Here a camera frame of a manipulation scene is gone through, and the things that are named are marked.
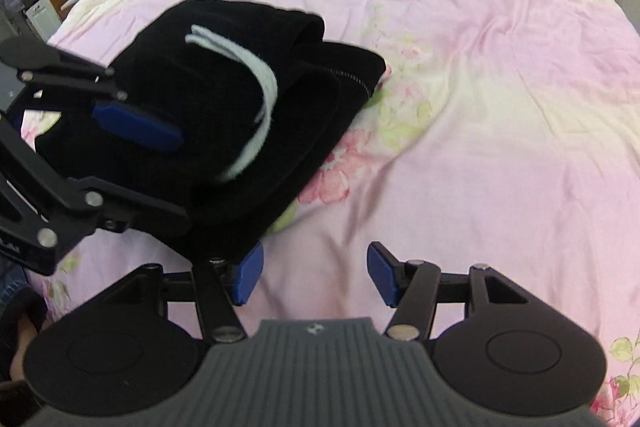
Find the person's leg in jeans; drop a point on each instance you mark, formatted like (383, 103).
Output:
(15, 302)

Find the pink floral blanket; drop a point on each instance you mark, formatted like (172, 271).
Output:
(475, 107)

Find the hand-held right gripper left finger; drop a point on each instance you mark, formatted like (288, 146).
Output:
(248, 279)

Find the black pants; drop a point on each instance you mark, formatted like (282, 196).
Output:
(210, 132)

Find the white cabinet door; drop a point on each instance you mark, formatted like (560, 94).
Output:
(42, 17)

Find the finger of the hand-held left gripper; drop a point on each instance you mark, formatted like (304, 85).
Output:
(136, 125)
(125, 205)

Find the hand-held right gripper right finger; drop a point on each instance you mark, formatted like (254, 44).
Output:
(382, 274)

